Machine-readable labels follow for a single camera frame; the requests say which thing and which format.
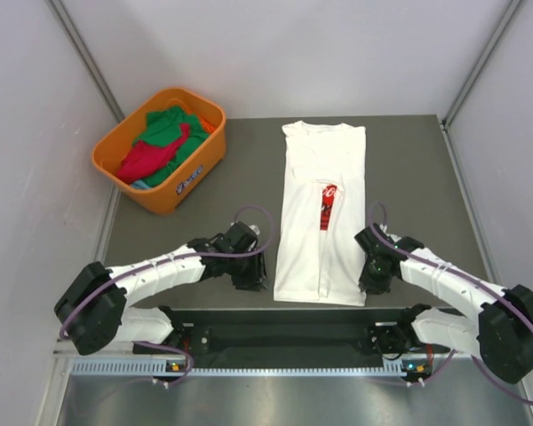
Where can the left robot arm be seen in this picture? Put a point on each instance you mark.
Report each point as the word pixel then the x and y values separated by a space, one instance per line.
pixel 100 306

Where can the corner frame post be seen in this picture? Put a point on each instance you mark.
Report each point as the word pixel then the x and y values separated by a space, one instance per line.
pixel 487 51
pixel 69 28

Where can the grey cable duct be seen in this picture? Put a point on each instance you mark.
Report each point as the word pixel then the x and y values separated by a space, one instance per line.
pixel 175 368

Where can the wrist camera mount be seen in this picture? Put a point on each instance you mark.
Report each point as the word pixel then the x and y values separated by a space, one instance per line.
pixel 254 228
pixel 388 233

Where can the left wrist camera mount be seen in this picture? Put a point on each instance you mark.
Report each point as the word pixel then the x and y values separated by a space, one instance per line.
pixel 254 228

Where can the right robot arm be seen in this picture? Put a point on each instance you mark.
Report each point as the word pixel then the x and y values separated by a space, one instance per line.
pixel 490 322

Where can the left corner frame post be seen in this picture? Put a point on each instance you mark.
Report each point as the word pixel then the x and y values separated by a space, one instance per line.
pixel 69 28

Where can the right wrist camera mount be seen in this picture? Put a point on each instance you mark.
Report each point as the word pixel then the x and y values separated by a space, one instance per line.
pixel 388 233

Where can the right corner frame post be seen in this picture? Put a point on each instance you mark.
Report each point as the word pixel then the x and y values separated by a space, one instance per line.
pixel 487 51

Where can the orange plastic basket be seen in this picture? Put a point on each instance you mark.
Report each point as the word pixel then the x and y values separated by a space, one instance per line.
pixel 107 155

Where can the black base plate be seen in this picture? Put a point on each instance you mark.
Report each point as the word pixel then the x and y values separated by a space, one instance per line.
pixel 362 331

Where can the light blue t-shirt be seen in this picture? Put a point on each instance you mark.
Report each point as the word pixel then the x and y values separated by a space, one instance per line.
pixel 140 185

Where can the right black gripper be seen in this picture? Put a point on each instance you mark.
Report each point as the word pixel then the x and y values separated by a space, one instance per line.
pixel 371 285

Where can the green t-shirt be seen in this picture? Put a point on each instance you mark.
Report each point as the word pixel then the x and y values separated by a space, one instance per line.
pixel 163 128

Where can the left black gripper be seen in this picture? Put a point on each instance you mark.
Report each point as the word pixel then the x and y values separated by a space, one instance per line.
pixel 255 279

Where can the white t-shirt red print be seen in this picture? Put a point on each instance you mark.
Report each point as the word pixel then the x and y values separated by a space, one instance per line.
pixel 323 208

